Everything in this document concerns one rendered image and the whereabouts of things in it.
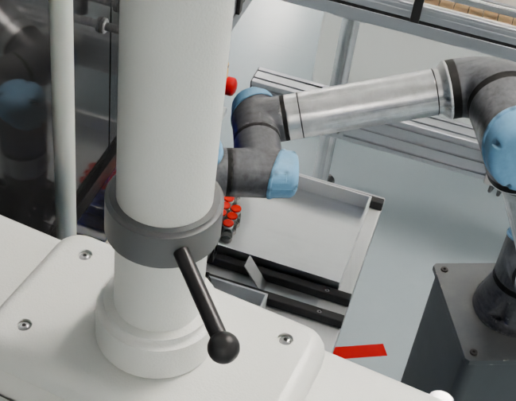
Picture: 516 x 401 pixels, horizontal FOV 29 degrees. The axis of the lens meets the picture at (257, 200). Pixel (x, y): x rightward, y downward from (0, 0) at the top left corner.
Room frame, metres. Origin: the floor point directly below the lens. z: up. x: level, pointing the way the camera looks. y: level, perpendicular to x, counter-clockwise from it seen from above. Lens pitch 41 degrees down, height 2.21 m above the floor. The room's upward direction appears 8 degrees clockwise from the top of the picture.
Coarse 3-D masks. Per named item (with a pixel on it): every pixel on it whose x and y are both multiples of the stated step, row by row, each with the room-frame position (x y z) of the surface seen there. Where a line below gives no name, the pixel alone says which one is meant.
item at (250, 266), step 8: (248, 264) 1.27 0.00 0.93; (248, 272) 1.26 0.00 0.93; (256, 272) 1.28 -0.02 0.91; (256, 280) 1.26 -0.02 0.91; (264, 280) 1.28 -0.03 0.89; (264, 288) 1.27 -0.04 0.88; (272, 288) 1.27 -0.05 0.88; (280, 288) 1.27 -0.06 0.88; (288, 296) 1.26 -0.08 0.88; (296, 296) 1.26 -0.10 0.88; (304, 296) 1.26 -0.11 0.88; (312, 304) 1.25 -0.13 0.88
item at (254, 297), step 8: (216, 280) 1.24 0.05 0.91; (224, 280) 1.24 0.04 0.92; (216, 288) 1.24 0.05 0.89; (224, 288) 1.24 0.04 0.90; (232, 288) 1.23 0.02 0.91; (240, 288) 1.23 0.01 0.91; (248, 288) 1.23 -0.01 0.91; (240, 296) 1.23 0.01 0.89; (248, 296) 1.23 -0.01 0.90; (256, 296) 1.22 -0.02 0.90; (264, 296) 1.22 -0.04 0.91; (256, 304) 1.22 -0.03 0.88; (264, 304) 1.21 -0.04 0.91
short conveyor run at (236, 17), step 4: (236, 0) 2.20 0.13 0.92; (240, 0) 2.19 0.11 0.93; (244, 0) 2.27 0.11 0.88; (248, 0) 2.31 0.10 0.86; (236, 4) 2.20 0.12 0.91; (240, 4) 2.19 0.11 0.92; (244, 4) 2.27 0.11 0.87; (248, 4) 2.31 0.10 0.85; (236, 8) 2.19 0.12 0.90; (240, 8) 2.20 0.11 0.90; (244, 8) 2.28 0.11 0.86; (236, 12) 2.19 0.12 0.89; (240, 12) 2.20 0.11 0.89; (236, 16) 2.21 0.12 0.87; (240, 16) 2.25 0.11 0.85; (236, 20) 2.21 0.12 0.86; (232, 24) 2.18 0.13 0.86; (232, 28) 2.18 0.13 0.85
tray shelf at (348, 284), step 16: (368, 224) 1.49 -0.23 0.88; (368, 240) 1.44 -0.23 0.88; (352, 256) 1.39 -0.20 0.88; (224, 272) 1.30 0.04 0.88; (352, 272) 1.34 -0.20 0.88; (288, 288) 1.28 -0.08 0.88; (352, 288) 1.30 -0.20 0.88; (320, 304) 1.25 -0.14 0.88; (336, 304) 1.26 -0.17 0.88; (304, 320) 1.21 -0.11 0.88; (320, 336) 1.18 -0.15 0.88; (336, 336) 1.18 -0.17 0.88
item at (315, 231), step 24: (312, 192) 1.55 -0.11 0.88; (336, 192) 1.54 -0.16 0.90; (264, 216) 1.46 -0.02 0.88; (288, 216) 1.47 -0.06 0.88; (312, 216) 1.48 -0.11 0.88; (336, 216) 1.49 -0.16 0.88; (360, 216) 1.50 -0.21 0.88; (240, 240) 1.38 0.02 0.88; (264, 240) 1.39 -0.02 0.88; (288, 240) 1.40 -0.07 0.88; (312, 240) 1.41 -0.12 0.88; (336, 240) 1.42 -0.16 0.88; (264, 264) 1.31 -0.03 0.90; (288, 264) 1.34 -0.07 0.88; (312, 264) 1.35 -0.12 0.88; (336, 264) 1.36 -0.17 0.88; (336, 288) 1.28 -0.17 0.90
